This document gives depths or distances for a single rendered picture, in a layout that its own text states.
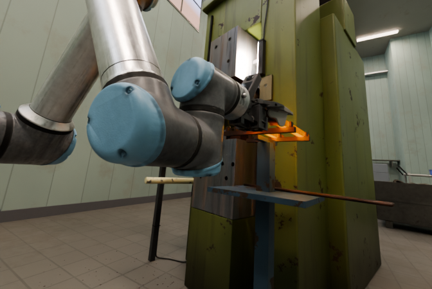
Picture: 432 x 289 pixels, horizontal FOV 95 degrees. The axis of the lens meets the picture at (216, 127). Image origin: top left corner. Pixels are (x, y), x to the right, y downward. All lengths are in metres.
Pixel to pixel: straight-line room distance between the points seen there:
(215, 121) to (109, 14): 0.23
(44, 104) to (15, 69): 2.56
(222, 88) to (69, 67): 0.49
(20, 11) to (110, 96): 3.34
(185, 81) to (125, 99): 0.16
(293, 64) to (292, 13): 0.36
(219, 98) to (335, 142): 1.28
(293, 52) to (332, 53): 0.48
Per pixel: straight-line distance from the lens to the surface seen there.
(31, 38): 3.49
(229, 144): 1.20
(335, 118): 1.61
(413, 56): 10.42
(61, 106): 0.76
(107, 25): 0.35
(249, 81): 0.57
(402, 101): 9.72
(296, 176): 1.18
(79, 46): 0.72
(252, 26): 1.74
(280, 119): 0.59
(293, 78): 1.30
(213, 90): 0.36
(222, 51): 1.62
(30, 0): 3.68
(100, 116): 0.25
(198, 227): 1.41
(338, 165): 1.56
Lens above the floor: 0.74
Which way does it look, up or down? 12 degrees up
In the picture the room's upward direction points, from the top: 4 degrees clockwise
